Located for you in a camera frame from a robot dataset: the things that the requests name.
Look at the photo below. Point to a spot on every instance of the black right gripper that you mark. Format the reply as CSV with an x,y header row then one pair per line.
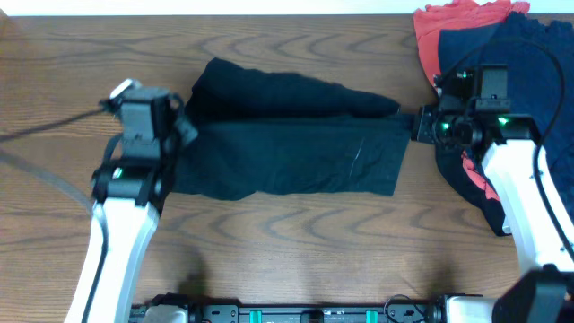
x,y
425,133

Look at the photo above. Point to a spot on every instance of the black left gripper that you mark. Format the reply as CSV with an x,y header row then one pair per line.
x,y
186,128

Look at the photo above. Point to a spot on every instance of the black shorts white waistband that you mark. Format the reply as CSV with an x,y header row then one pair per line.
x,y
286,133

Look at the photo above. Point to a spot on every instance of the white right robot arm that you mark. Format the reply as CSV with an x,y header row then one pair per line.
x,y
510,152

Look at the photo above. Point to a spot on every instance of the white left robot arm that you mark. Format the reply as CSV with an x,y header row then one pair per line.
x,y
129,190

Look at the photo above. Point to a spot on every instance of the black garment in pile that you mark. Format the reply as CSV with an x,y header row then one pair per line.
x,y
460,170

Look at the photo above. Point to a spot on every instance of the red garment in pile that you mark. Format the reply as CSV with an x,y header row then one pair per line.
x,y
457,15

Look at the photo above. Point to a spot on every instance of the navy blue garment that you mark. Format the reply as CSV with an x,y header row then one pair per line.
x,y
539,59

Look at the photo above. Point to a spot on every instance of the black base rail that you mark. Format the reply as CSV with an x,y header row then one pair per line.
x,y
397,312

